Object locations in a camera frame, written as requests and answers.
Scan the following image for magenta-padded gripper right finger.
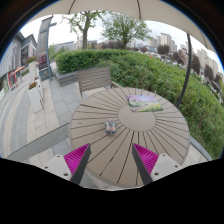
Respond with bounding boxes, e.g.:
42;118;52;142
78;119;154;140
131;143;184;186

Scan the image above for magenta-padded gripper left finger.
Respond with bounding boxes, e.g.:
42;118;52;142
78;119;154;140
43;143;92;186

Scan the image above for flower landscape print mouse pad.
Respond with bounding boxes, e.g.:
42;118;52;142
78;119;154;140
125;94;164;113

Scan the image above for large white flower planter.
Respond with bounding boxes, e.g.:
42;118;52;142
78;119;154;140
27;81;45;113

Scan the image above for grey slatted outdoor chair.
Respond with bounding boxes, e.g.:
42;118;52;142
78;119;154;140
76;67;123;100

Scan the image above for small white flower planter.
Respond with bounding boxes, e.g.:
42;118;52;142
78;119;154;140
26;56;41;81

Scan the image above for dark curved parasol pole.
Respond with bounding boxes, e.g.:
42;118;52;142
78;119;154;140
175;33;194;109

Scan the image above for far apartment buildings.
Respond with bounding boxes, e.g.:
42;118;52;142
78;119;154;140
146;32;221;78

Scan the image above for thin-crowned tree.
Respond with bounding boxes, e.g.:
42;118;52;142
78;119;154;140
61;10;108;50

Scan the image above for tall grey sign pillar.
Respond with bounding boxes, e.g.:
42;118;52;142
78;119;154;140
36;15;58;81

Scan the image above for round-crowned tree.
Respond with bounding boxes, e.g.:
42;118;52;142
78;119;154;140
101;12;153;49

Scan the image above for beige parasol canopy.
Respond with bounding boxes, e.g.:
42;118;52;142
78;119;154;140
24;0;218;51

